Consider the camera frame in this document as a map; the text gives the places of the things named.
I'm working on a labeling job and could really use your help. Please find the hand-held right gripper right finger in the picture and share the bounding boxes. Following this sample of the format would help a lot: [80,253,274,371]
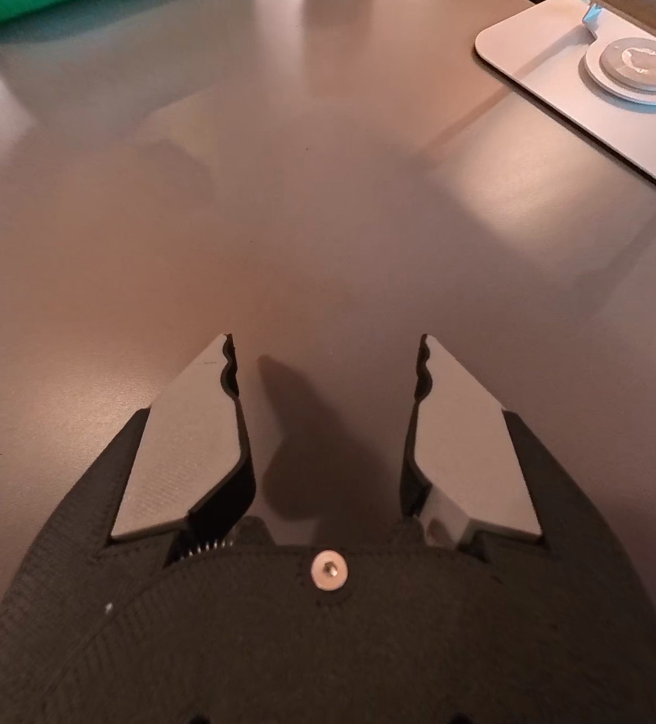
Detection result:
[399,333,544,551]

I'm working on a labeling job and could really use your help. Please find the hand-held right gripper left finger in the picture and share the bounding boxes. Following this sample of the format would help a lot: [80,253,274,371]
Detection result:
[111,333,257,541]

